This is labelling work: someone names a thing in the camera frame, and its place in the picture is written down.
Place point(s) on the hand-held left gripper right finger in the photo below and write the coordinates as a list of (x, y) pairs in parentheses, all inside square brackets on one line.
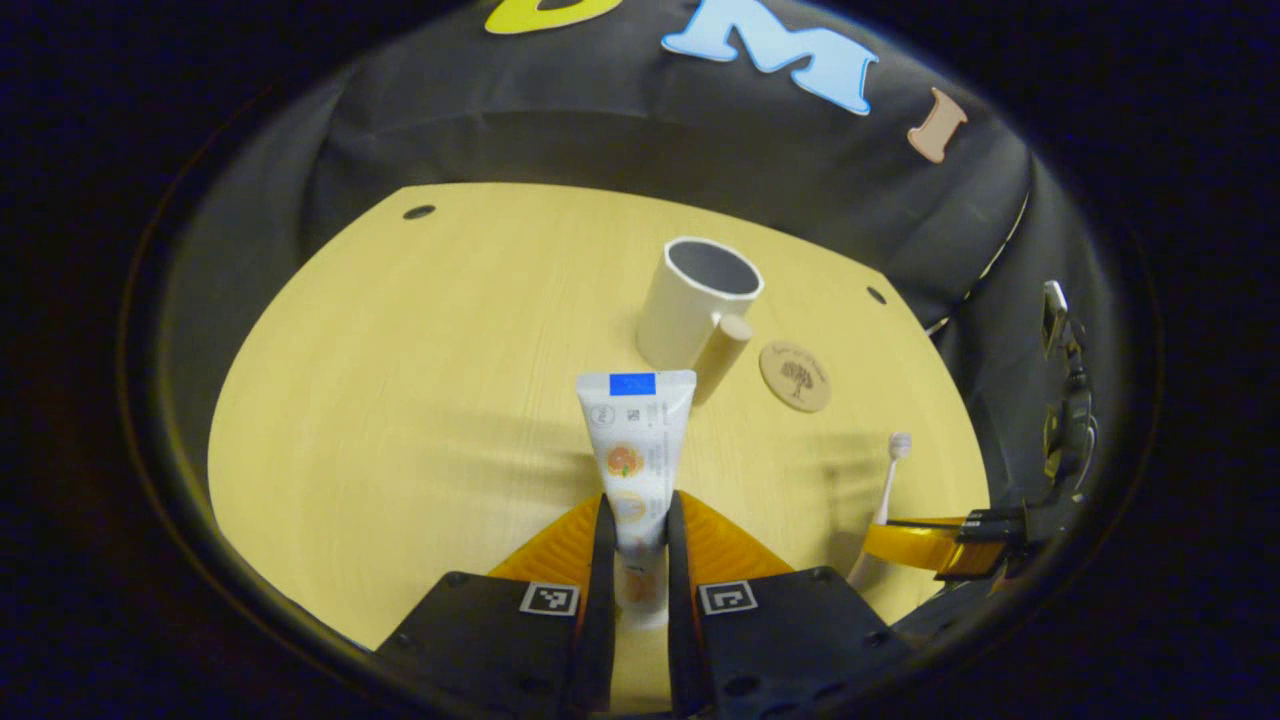
[(682, 640)]

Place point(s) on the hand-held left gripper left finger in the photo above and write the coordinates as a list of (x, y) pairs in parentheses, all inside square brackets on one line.
[(600, 640)]

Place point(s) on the round cork coaster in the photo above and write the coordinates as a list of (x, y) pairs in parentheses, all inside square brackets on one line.
[(795, 378)]

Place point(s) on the pale pink toothbrush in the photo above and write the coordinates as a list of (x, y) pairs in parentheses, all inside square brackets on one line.
[(885, 495)]

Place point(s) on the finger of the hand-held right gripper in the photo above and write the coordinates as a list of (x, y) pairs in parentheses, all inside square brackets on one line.
[(930, 545)]

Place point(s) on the white toothpaste tube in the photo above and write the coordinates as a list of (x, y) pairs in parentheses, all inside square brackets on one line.
[(635, 450)]

